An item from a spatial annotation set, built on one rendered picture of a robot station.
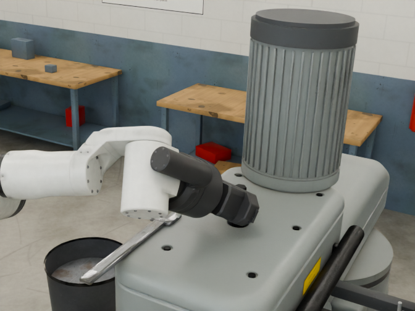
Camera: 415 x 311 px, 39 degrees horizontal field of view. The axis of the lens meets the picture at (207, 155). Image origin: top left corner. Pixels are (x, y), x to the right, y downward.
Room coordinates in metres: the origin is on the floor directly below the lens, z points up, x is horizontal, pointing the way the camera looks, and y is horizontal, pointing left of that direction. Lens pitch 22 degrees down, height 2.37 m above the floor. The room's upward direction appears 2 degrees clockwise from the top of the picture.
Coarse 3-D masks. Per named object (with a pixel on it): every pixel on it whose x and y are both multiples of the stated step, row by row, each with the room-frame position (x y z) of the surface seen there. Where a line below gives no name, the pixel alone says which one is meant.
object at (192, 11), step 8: (104, 0) 6.20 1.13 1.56; (112, 0) 6.16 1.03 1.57; (120, 0) 6.11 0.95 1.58; (128, 0) 6.07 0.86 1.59; (136, 0) 6.02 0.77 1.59; (144, 0) 5.98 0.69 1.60; (152, 0) 5.94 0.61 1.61; (160, 0) 5.90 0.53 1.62; (168, 0) 5.86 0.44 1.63; (176, 0) 5.82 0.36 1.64; (184, 0) 5.78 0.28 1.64; (192, 0) 5.74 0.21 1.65; (200, 0) 5.70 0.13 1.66; (152, 8) 5.94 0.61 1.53; (160, 8) 5.90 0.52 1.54; (168, 8) 5.86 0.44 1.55; (176, 8) 5.81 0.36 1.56; (184, 8) 5.77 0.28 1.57; (192, 8) 5.73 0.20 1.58; (200, 8) 5.70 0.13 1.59
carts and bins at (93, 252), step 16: (80, 240) 2.97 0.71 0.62; (96, 240) 2.98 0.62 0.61; (112, 240) 2.97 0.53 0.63; (48, 256) 2.78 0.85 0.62; (64, 256) 2.90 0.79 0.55; (80, 256) 2.96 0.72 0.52; (96, 256) 2.98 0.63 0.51; (48, 272) 2.75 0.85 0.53; (64, 272) 2.80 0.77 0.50; (80, 272) 2.81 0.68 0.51; (112, 272) 2.82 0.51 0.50; (64, 288) 2.54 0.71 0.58; (80, 288) 2.53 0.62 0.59; (96, 288) 2.54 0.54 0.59; (112, 288) 2.59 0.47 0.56; (64, 304) 2.55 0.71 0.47; (80, 304) 2.53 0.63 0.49; (96, 304) 2.55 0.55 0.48; (112, 304) 2.60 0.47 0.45
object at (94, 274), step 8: (152, 224) 0.86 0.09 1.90; (160, 224) 0.86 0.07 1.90; (168, 224) 0.87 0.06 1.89; (144, 232) 0.83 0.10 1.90; (152, 232) 0.84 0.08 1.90; (128, 240) 0.81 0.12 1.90; (136, 240) 0.81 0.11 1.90; (144, 240) 0.81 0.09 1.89; (120, 248) 0.78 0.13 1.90; (128, 248) 0.78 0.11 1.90; (112, 256) 0.76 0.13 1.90; (120, 256) 0.76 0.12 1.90; (104, 264) 0.73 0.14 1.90; (112, 264) 0.74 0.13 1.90; (88, 272) 0.71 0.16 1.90; (96, 272) 0.71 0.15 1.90; (104, 272) 0.72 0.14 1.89; (80, 280) 0.70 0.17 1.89; (88, 280) 0.69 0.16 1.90
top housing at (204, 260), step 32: (256, 192) 1.02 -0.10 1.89; (320, 192) 1.03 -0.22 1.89; (192, 224) 0.88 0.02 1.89; (224, 224) 0.88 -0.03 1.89; (256, 224) 0.89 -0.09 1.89; (288, 224) 0.89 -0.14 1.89; (320, 224) 0.91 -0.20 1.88; (128, 256) 0.77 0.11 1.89; (160, 256) 0.77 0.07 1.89; (192, 256) 0.78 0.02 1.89; (224, 256) 0.78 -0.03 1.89; (256, 256) 0.79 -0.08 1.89; (288, 256) 0.79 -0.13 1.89; (320, 256) 0.90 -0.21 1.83; (128, 288) 0.74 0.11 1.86; (160, 288) 0.71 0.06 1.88; (192, 288) 0.70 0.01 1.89; (224, 288) 0.70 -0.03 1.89; (256, 288) 0.70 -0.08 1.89; (288, 288) 0.76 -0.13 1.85
